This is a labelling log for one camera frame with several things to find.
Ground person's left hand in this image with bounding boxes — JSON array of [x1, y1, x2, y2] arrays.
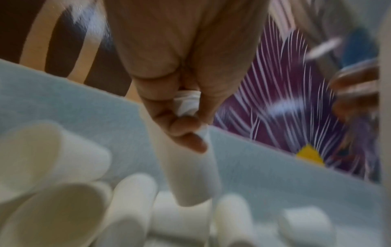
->
[[103, 0, 270, 154]]

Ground person's right hand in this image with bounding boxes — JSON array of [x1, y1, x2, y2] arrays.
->
[[328, 65, 381, 121]]

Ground nested stack of paper cups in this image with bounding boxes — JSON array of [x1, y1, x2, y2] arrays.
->
[[377, 0, 391, 247]]

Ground single white paper cup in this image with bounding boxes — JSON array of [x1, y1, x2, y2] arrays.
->
[[138, 90, 222, 208]]

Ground pile of paper cups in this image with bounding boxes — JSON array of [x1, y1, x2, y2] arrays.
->
[[0, 120, 337, 247]]

